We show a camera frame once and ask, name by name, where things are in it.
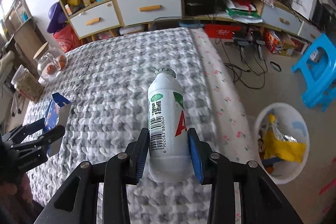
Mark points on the purple plastic object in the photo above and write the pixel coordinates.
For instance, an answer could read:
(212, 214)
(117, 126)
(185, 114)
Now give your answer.
(56, 16)

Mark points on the black band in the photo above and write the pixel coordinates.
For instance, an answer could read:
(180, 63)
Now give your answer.
(271, 66)

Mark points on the black box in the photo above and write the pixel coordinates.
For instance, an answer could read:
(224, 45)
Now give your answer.
(202, 5)

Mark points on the glass jar with grains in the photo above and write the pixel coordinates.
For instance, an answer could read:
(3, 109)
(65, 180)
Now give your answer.
(27, 85)

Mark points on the low wooden cabinet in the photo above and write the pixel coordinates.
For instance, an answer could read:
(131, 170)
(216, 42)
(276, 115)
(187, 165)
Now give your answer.
(278, 16)

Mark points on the black handheld device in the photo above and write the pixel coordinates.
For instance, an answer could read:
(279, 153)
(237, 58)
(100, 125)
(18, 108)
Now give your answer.
(242, 44)
(259, 43)

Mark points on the cherry print mattress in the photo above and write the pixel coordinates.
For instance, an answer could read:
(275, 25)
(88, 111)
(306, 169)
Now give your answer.
(223, 98)

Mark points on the red cardboard box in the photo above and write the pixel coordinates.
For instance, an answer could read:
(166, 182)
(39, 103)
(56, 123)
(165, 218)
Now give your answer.
(221, 31)

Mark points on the brown cardboard box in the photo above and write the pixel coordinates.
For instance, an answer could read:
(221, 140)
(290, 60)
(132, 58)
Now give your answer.
(292, 47)

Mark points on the blue paper box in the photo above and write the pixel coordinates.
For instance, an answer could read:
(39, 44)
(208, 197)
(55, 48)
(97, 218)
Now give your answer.
(53, 111)

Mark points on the blue plastic stool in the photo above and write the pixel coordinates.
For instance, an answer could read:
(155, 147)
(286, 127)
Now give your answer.
(319, 74)

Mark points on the white drink bottle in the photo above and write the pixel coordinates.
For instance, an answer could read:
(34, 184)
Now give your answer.
(165, 113)

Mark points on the black appliance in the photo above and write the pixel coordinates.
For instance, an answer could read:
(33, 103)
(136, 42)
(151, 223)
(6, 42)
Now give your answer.
(324, 15)

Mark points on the grey quilted blanket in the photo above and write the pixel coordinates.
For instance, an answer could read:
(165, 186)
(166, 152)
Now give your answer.
(118, 77)

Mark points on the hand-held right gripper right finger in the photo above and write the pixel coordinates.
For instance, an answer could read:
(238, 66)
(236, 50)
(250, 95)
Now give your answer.
(194, 153)

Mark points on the white paper sheet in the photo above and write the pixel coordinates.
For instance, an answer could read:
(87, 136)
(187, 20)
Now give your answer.
(303, 1)

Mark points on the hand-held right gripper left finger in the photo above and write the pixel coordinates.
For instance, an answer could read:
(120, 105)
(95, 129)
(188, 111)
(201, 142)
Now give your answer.
(141, 153)

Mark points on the yellow foil bag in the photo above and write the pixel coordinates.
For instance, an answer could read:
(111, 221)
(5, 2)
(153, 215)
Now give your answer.
(281, 145)

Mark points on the red plastic bag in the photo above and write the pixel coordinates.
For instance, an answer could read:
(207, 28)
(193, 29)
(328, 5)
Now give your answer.
(67, 39)

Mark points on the glass jar with oranges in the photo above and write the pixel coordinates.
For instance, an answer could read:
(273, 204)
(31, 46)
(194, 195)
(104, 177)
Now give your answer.
(51, 65)

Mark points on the yellow container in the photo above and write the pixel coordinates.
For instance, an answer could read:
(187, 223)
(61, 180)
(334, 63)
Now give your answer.
(74, 1)

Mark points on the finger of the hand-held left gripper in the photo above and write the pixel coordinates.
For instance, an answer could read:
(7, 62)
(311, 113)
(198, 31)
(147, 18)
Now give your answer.
(53, 136)
(29, 129)

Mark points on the green and white package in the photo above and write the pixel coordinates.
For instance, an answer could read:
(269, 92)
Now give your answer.
(241, 12)

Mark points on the colourful snack box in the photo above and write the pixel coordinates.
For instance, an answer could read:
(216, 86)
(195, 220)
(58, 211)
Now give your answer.
(274, 41)

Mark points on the white plastic basin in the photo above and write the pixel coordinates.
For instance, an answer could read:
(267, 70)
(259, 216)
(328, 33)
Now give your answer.
(299, 113)

